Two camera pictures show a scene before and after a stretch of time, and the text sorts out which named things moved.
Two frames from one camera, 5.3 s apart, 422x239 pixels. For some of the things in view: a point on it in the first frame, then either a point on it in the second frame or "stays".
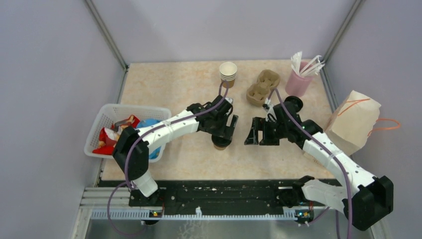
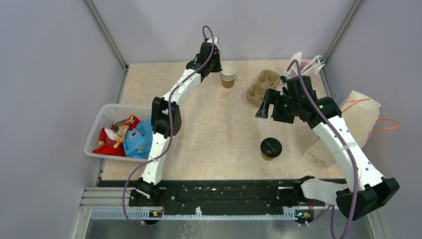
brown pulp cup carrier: [257, 93] stays
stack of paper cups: [228, 72] stays
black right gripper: [260, 123] to [274, 96]
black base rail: [216, 193] stays
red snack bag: [108, 140] stays
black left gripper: [225, 131] to [217, 67]
